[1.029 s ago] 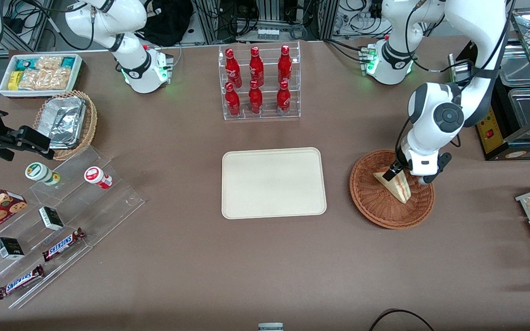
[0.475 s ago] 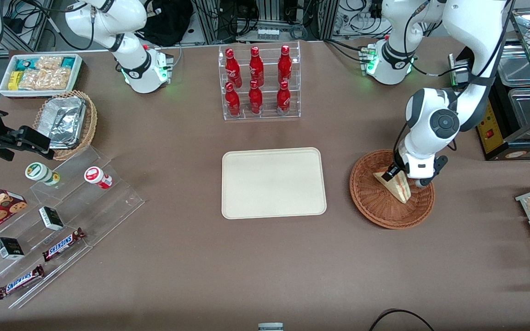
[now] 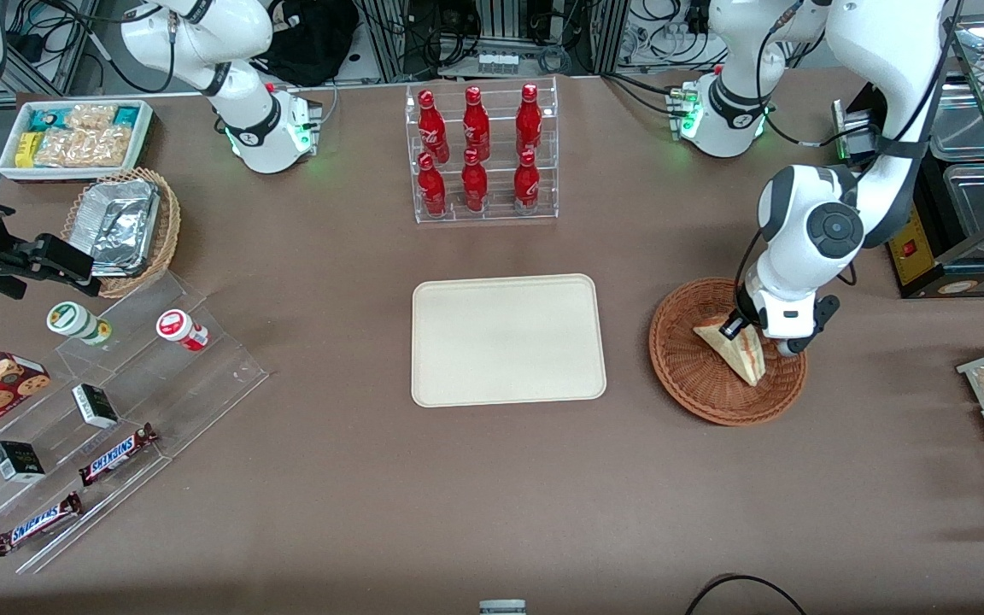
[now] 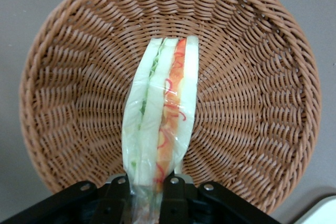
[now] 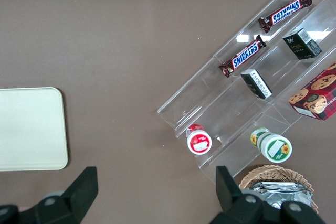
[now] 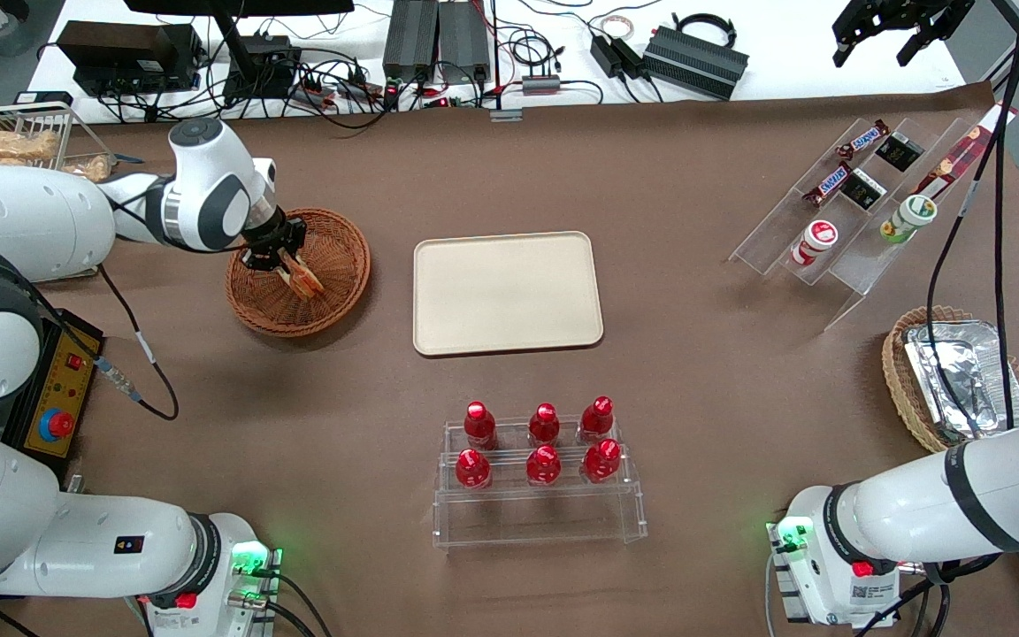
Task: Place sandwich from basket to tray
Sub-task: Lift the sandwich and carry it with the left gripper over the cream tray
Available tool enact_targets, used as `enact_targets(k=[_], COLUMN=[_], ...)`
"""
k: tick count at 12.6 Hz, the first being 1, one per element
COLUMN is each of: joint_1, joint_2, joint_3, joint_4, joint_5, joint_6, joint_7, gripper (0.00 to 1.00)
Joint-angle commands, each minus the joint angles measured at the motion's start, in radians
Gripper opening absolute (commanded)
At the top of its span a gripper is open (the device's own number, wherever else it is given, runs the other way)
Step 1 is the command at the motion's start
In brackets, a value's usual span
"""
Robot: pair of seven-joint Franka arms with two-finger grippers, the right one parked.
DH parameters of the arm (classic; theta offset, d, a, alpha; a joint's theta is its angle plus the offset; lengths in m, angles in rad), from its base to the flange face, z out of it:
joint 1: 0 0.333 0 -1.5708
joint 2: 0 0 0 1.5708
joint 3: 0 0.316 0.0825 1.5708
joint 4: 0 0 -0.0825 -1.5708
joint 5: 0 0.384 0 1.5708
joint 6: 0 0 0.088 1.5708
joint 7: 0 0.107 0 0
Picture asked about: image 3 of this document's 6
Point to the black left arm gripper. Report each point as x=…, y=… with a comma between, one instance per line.
x=746, y=305

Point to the triangular sandwich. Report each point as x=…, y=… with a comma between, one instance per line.
x=748, y=363

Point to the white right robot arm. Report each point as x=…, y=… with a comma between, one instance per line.
x=246, y=128

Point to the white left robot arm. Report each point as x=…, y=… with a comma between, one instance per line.
x=799, y=213

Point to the aluminium foil tray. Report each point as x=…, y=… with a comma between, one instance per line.
x=120, y=226

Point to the round brown wicker basket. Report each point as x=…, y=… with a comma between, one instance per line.
x=697, y=384

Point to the light wicker basket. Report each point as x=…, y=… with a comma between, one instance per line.
x=166, y=226

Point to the cream rectangular tray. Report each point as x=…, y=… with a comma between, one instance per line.
x=509, y=342

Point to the green-lid white bottle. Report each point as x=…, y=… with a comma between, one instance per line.
x=73, y=320

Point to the white rectangular snack bin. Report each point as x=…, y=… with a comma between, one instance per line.
x=9, y=166

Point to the yellow snack pack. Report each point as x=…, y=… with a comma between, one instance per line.
x=26, y=149

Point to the large clear peanut snack bag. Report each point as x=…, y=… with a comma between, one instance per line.
x=86, y=147

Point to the teal snack pack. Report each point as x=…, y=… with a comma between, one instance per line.
x=43, y=120
x=126, y=115

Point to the black food warmer yellow panel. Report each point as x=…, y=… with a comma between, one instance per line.
x=915, y=256

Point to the small black carton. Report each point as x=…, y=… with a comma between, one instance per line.
x=95, y=406
x=18, y=461

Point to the small clear peanut snack bag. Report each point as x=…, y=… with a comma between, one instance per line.
x=90, y=117

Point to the red-lid white bottle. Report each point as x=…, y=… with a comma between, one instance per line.
x=178, y=327

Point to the small silver electronics box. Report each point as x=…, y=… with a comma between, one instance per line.
x=855, y=137

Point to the clear acrylic stepped display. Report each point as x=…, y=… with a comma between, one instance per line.
x=202, y=384

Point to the Snickers chocolate bar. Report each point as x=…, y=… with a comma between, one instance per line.
x=116, y=454
x=35, y=525

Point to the red Coca-Cola bottle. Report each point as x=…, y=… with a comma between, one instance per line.
x=476, y=124
x=432, y=188
x=526, y=184
x=475, y=184
x=529, y=120
x=432, y=128

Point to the black fabric bag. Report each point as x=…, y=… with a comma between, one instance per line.
x=313, y=38

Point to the clear acrylic bottle rack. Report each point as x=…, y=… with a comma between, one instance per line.
x=500, y=90

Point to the grey power strip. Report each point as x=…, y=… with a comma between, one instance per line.
x=498, y=62

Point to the aluminium frame post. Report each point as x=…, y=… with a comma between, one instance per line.
x=385, y=38
x=610, y=34

